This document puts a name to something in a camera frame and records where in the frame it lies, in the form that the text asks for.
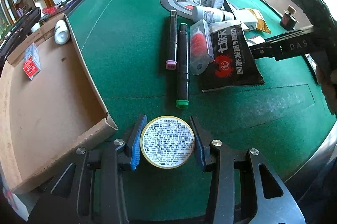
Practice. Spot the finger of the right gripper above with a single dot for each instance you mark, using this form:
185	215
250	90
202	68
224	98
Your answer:
264	50
293	33

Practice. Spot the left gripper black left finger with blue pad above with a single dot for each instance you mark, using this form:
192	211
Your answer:
132	147

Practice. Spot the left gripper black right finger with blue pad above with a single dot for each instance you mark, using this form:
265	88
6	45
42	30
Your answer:
203	140

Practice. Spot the white jar red label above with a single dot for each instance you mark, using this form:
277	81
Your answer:
255	40

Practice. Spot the yellow foil packet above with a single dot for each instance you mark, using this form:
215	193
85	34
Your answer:
261	23

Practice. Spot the white power adapter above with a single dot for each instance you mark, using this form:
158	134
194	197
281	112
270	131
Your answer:
246	17

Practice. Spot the round yellow rimmed tin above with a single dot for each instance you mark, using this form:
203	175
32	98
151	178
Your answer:
167	142

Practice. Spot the black Chinese text sachet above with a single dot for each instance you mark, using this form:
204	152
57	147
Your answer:
234	64

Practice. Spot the black marker green cap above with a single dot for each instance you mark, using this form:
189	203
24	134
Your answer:
182	101

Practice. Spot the white plastic bottle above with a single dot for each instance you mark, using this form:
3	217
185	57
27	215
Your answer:
210	15

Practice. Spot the clear pack red brush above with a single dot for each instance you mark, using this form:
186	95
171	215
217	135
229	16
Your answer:
201	49

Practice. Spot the black marker pink cap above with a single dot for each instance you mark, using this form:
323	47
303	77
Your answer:
171	62

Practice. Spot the grey red 502 glue box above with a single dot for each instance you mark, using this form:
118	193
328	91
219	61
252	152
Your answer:
31	61

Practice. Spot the white cup shaped jar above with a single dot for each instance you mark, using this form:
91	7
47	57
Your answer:
61	33

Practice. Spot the person's right hand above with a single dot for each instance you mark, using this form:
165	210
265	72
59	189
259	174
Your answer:
328	89

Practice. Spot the dark red perfume bottle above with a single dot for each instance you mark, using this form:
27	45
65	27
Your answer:
288	20

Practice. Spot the brown cardboard box tray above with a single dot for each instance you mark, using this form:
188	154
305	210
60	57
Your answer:
44	120

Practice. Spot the round grey table centre panel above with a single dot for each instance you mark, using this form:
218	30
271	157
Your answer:
184	7

